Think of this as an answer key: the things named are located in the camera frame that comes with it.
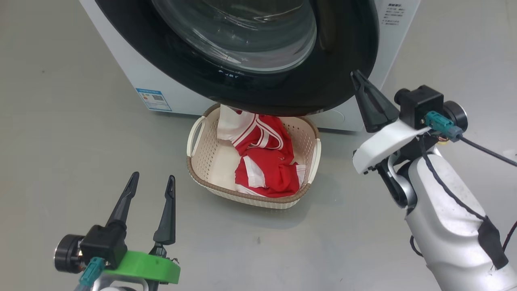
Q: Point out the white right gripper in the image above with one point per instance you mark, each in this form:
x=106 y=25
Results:
x=383 y=147

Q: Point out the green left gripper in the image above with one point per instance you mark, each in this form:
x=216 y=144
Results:
x=149 y=268

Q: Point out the red and white garment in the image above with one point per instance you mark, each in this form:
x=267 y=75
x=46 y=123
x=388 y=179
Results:
x=266 y=161

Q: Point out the black round washing machine door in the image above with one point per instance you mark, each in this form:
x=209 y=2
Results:
x=169 y=60

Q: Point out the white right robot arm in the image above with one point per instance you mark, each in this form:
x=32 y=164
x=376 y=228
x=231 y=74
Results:
x=444 y=226

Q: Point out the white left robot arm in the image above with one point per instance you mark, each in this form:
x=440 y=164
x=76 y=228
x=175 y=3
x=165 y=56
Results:
x=121 y=285

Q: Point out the cream perforated laundry basket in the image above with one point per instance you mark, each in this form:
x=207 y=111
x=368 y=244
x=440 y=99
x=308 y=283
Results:
x=210 y=161

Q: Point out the white front-load washing machine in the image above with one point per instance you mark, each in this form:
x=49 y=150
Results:
x=181 y=99

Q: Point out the black right wrist cylinder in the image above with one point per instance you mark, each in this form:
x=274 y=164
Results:
x=457 y=115

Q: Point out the black wrist cylinder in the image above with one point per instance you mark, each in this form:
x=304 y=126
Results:
x=457 y=115
x=66 y=254

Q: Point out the black left wrist cylinder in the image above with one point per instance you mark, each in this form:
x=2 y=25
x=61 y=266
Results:
x=66 y=254

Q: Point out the blue energy label sticker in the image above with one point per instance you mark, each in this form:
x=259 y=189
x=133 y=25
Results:
x=153 y=100

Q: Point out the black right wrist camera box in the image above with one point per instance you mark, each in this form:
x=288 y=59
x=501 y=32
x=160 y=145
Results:
x=420 y=105

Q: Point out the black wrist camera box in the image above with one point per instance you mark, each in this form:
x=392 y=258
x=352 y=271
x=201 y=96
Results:
x=103 y=244
x=420 y=105

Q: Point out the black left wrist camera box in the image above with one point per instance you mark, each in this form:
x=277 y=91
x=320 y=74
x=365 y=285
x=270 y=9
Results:
x=103 y=244

